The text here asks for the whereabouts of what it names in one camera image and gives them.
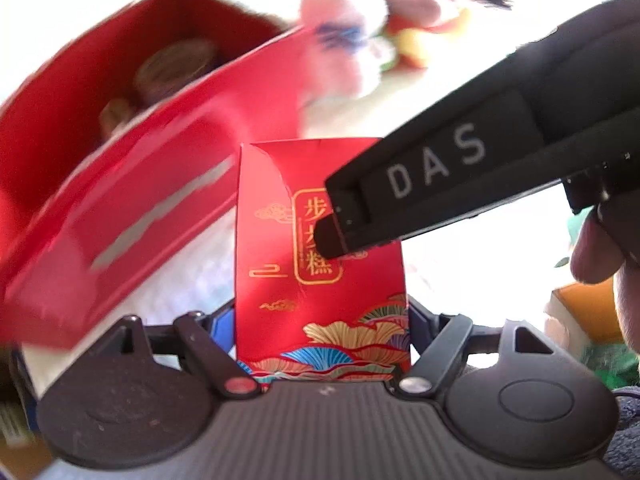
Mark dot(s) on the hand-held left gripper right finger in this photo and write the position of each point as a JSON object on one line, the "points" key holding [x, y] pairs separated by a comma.
{"points": [[442, 347]]}

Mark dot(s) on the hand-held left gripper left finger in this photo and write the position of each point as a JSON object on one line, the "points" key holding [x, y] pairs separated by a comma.
{"points": [[200, 345]]}

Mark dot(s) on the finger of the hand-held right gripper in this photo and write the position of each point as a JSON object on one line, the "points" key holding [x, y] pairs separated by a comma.
{"points": [[331, 237]]}

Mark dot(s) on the red patterned packet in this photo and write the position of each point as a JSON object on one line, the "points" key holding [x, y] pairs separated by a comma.
{"points": [[320, 260]]}

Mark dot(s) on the red cardboard box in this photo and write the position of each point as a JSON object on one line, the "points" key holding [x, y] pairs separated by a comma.
{"points": [[100, 200]]}

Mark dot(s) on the person's right hand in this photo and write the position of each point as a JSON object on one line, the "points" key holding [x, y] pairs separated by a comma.
{"points": [[600, 250]]}

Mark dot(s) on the yellow and red plush toy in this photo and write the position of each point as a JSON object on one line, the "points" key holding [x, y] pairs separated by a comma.
{"points": [[425, 42]]}

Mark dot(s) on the orange box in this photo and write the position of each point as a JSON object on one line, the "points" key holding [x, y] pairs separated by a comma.
{"points": [[590, 310]]}

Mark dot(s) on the pink plush rabbit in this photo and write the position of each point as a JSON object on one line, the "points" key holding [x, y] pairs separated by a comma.
{"points": [[345, 35]]}

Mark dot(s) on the pine cone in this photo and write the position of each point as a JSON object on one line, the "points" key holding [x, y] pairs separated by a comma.
{"points": [[117, 116]]}

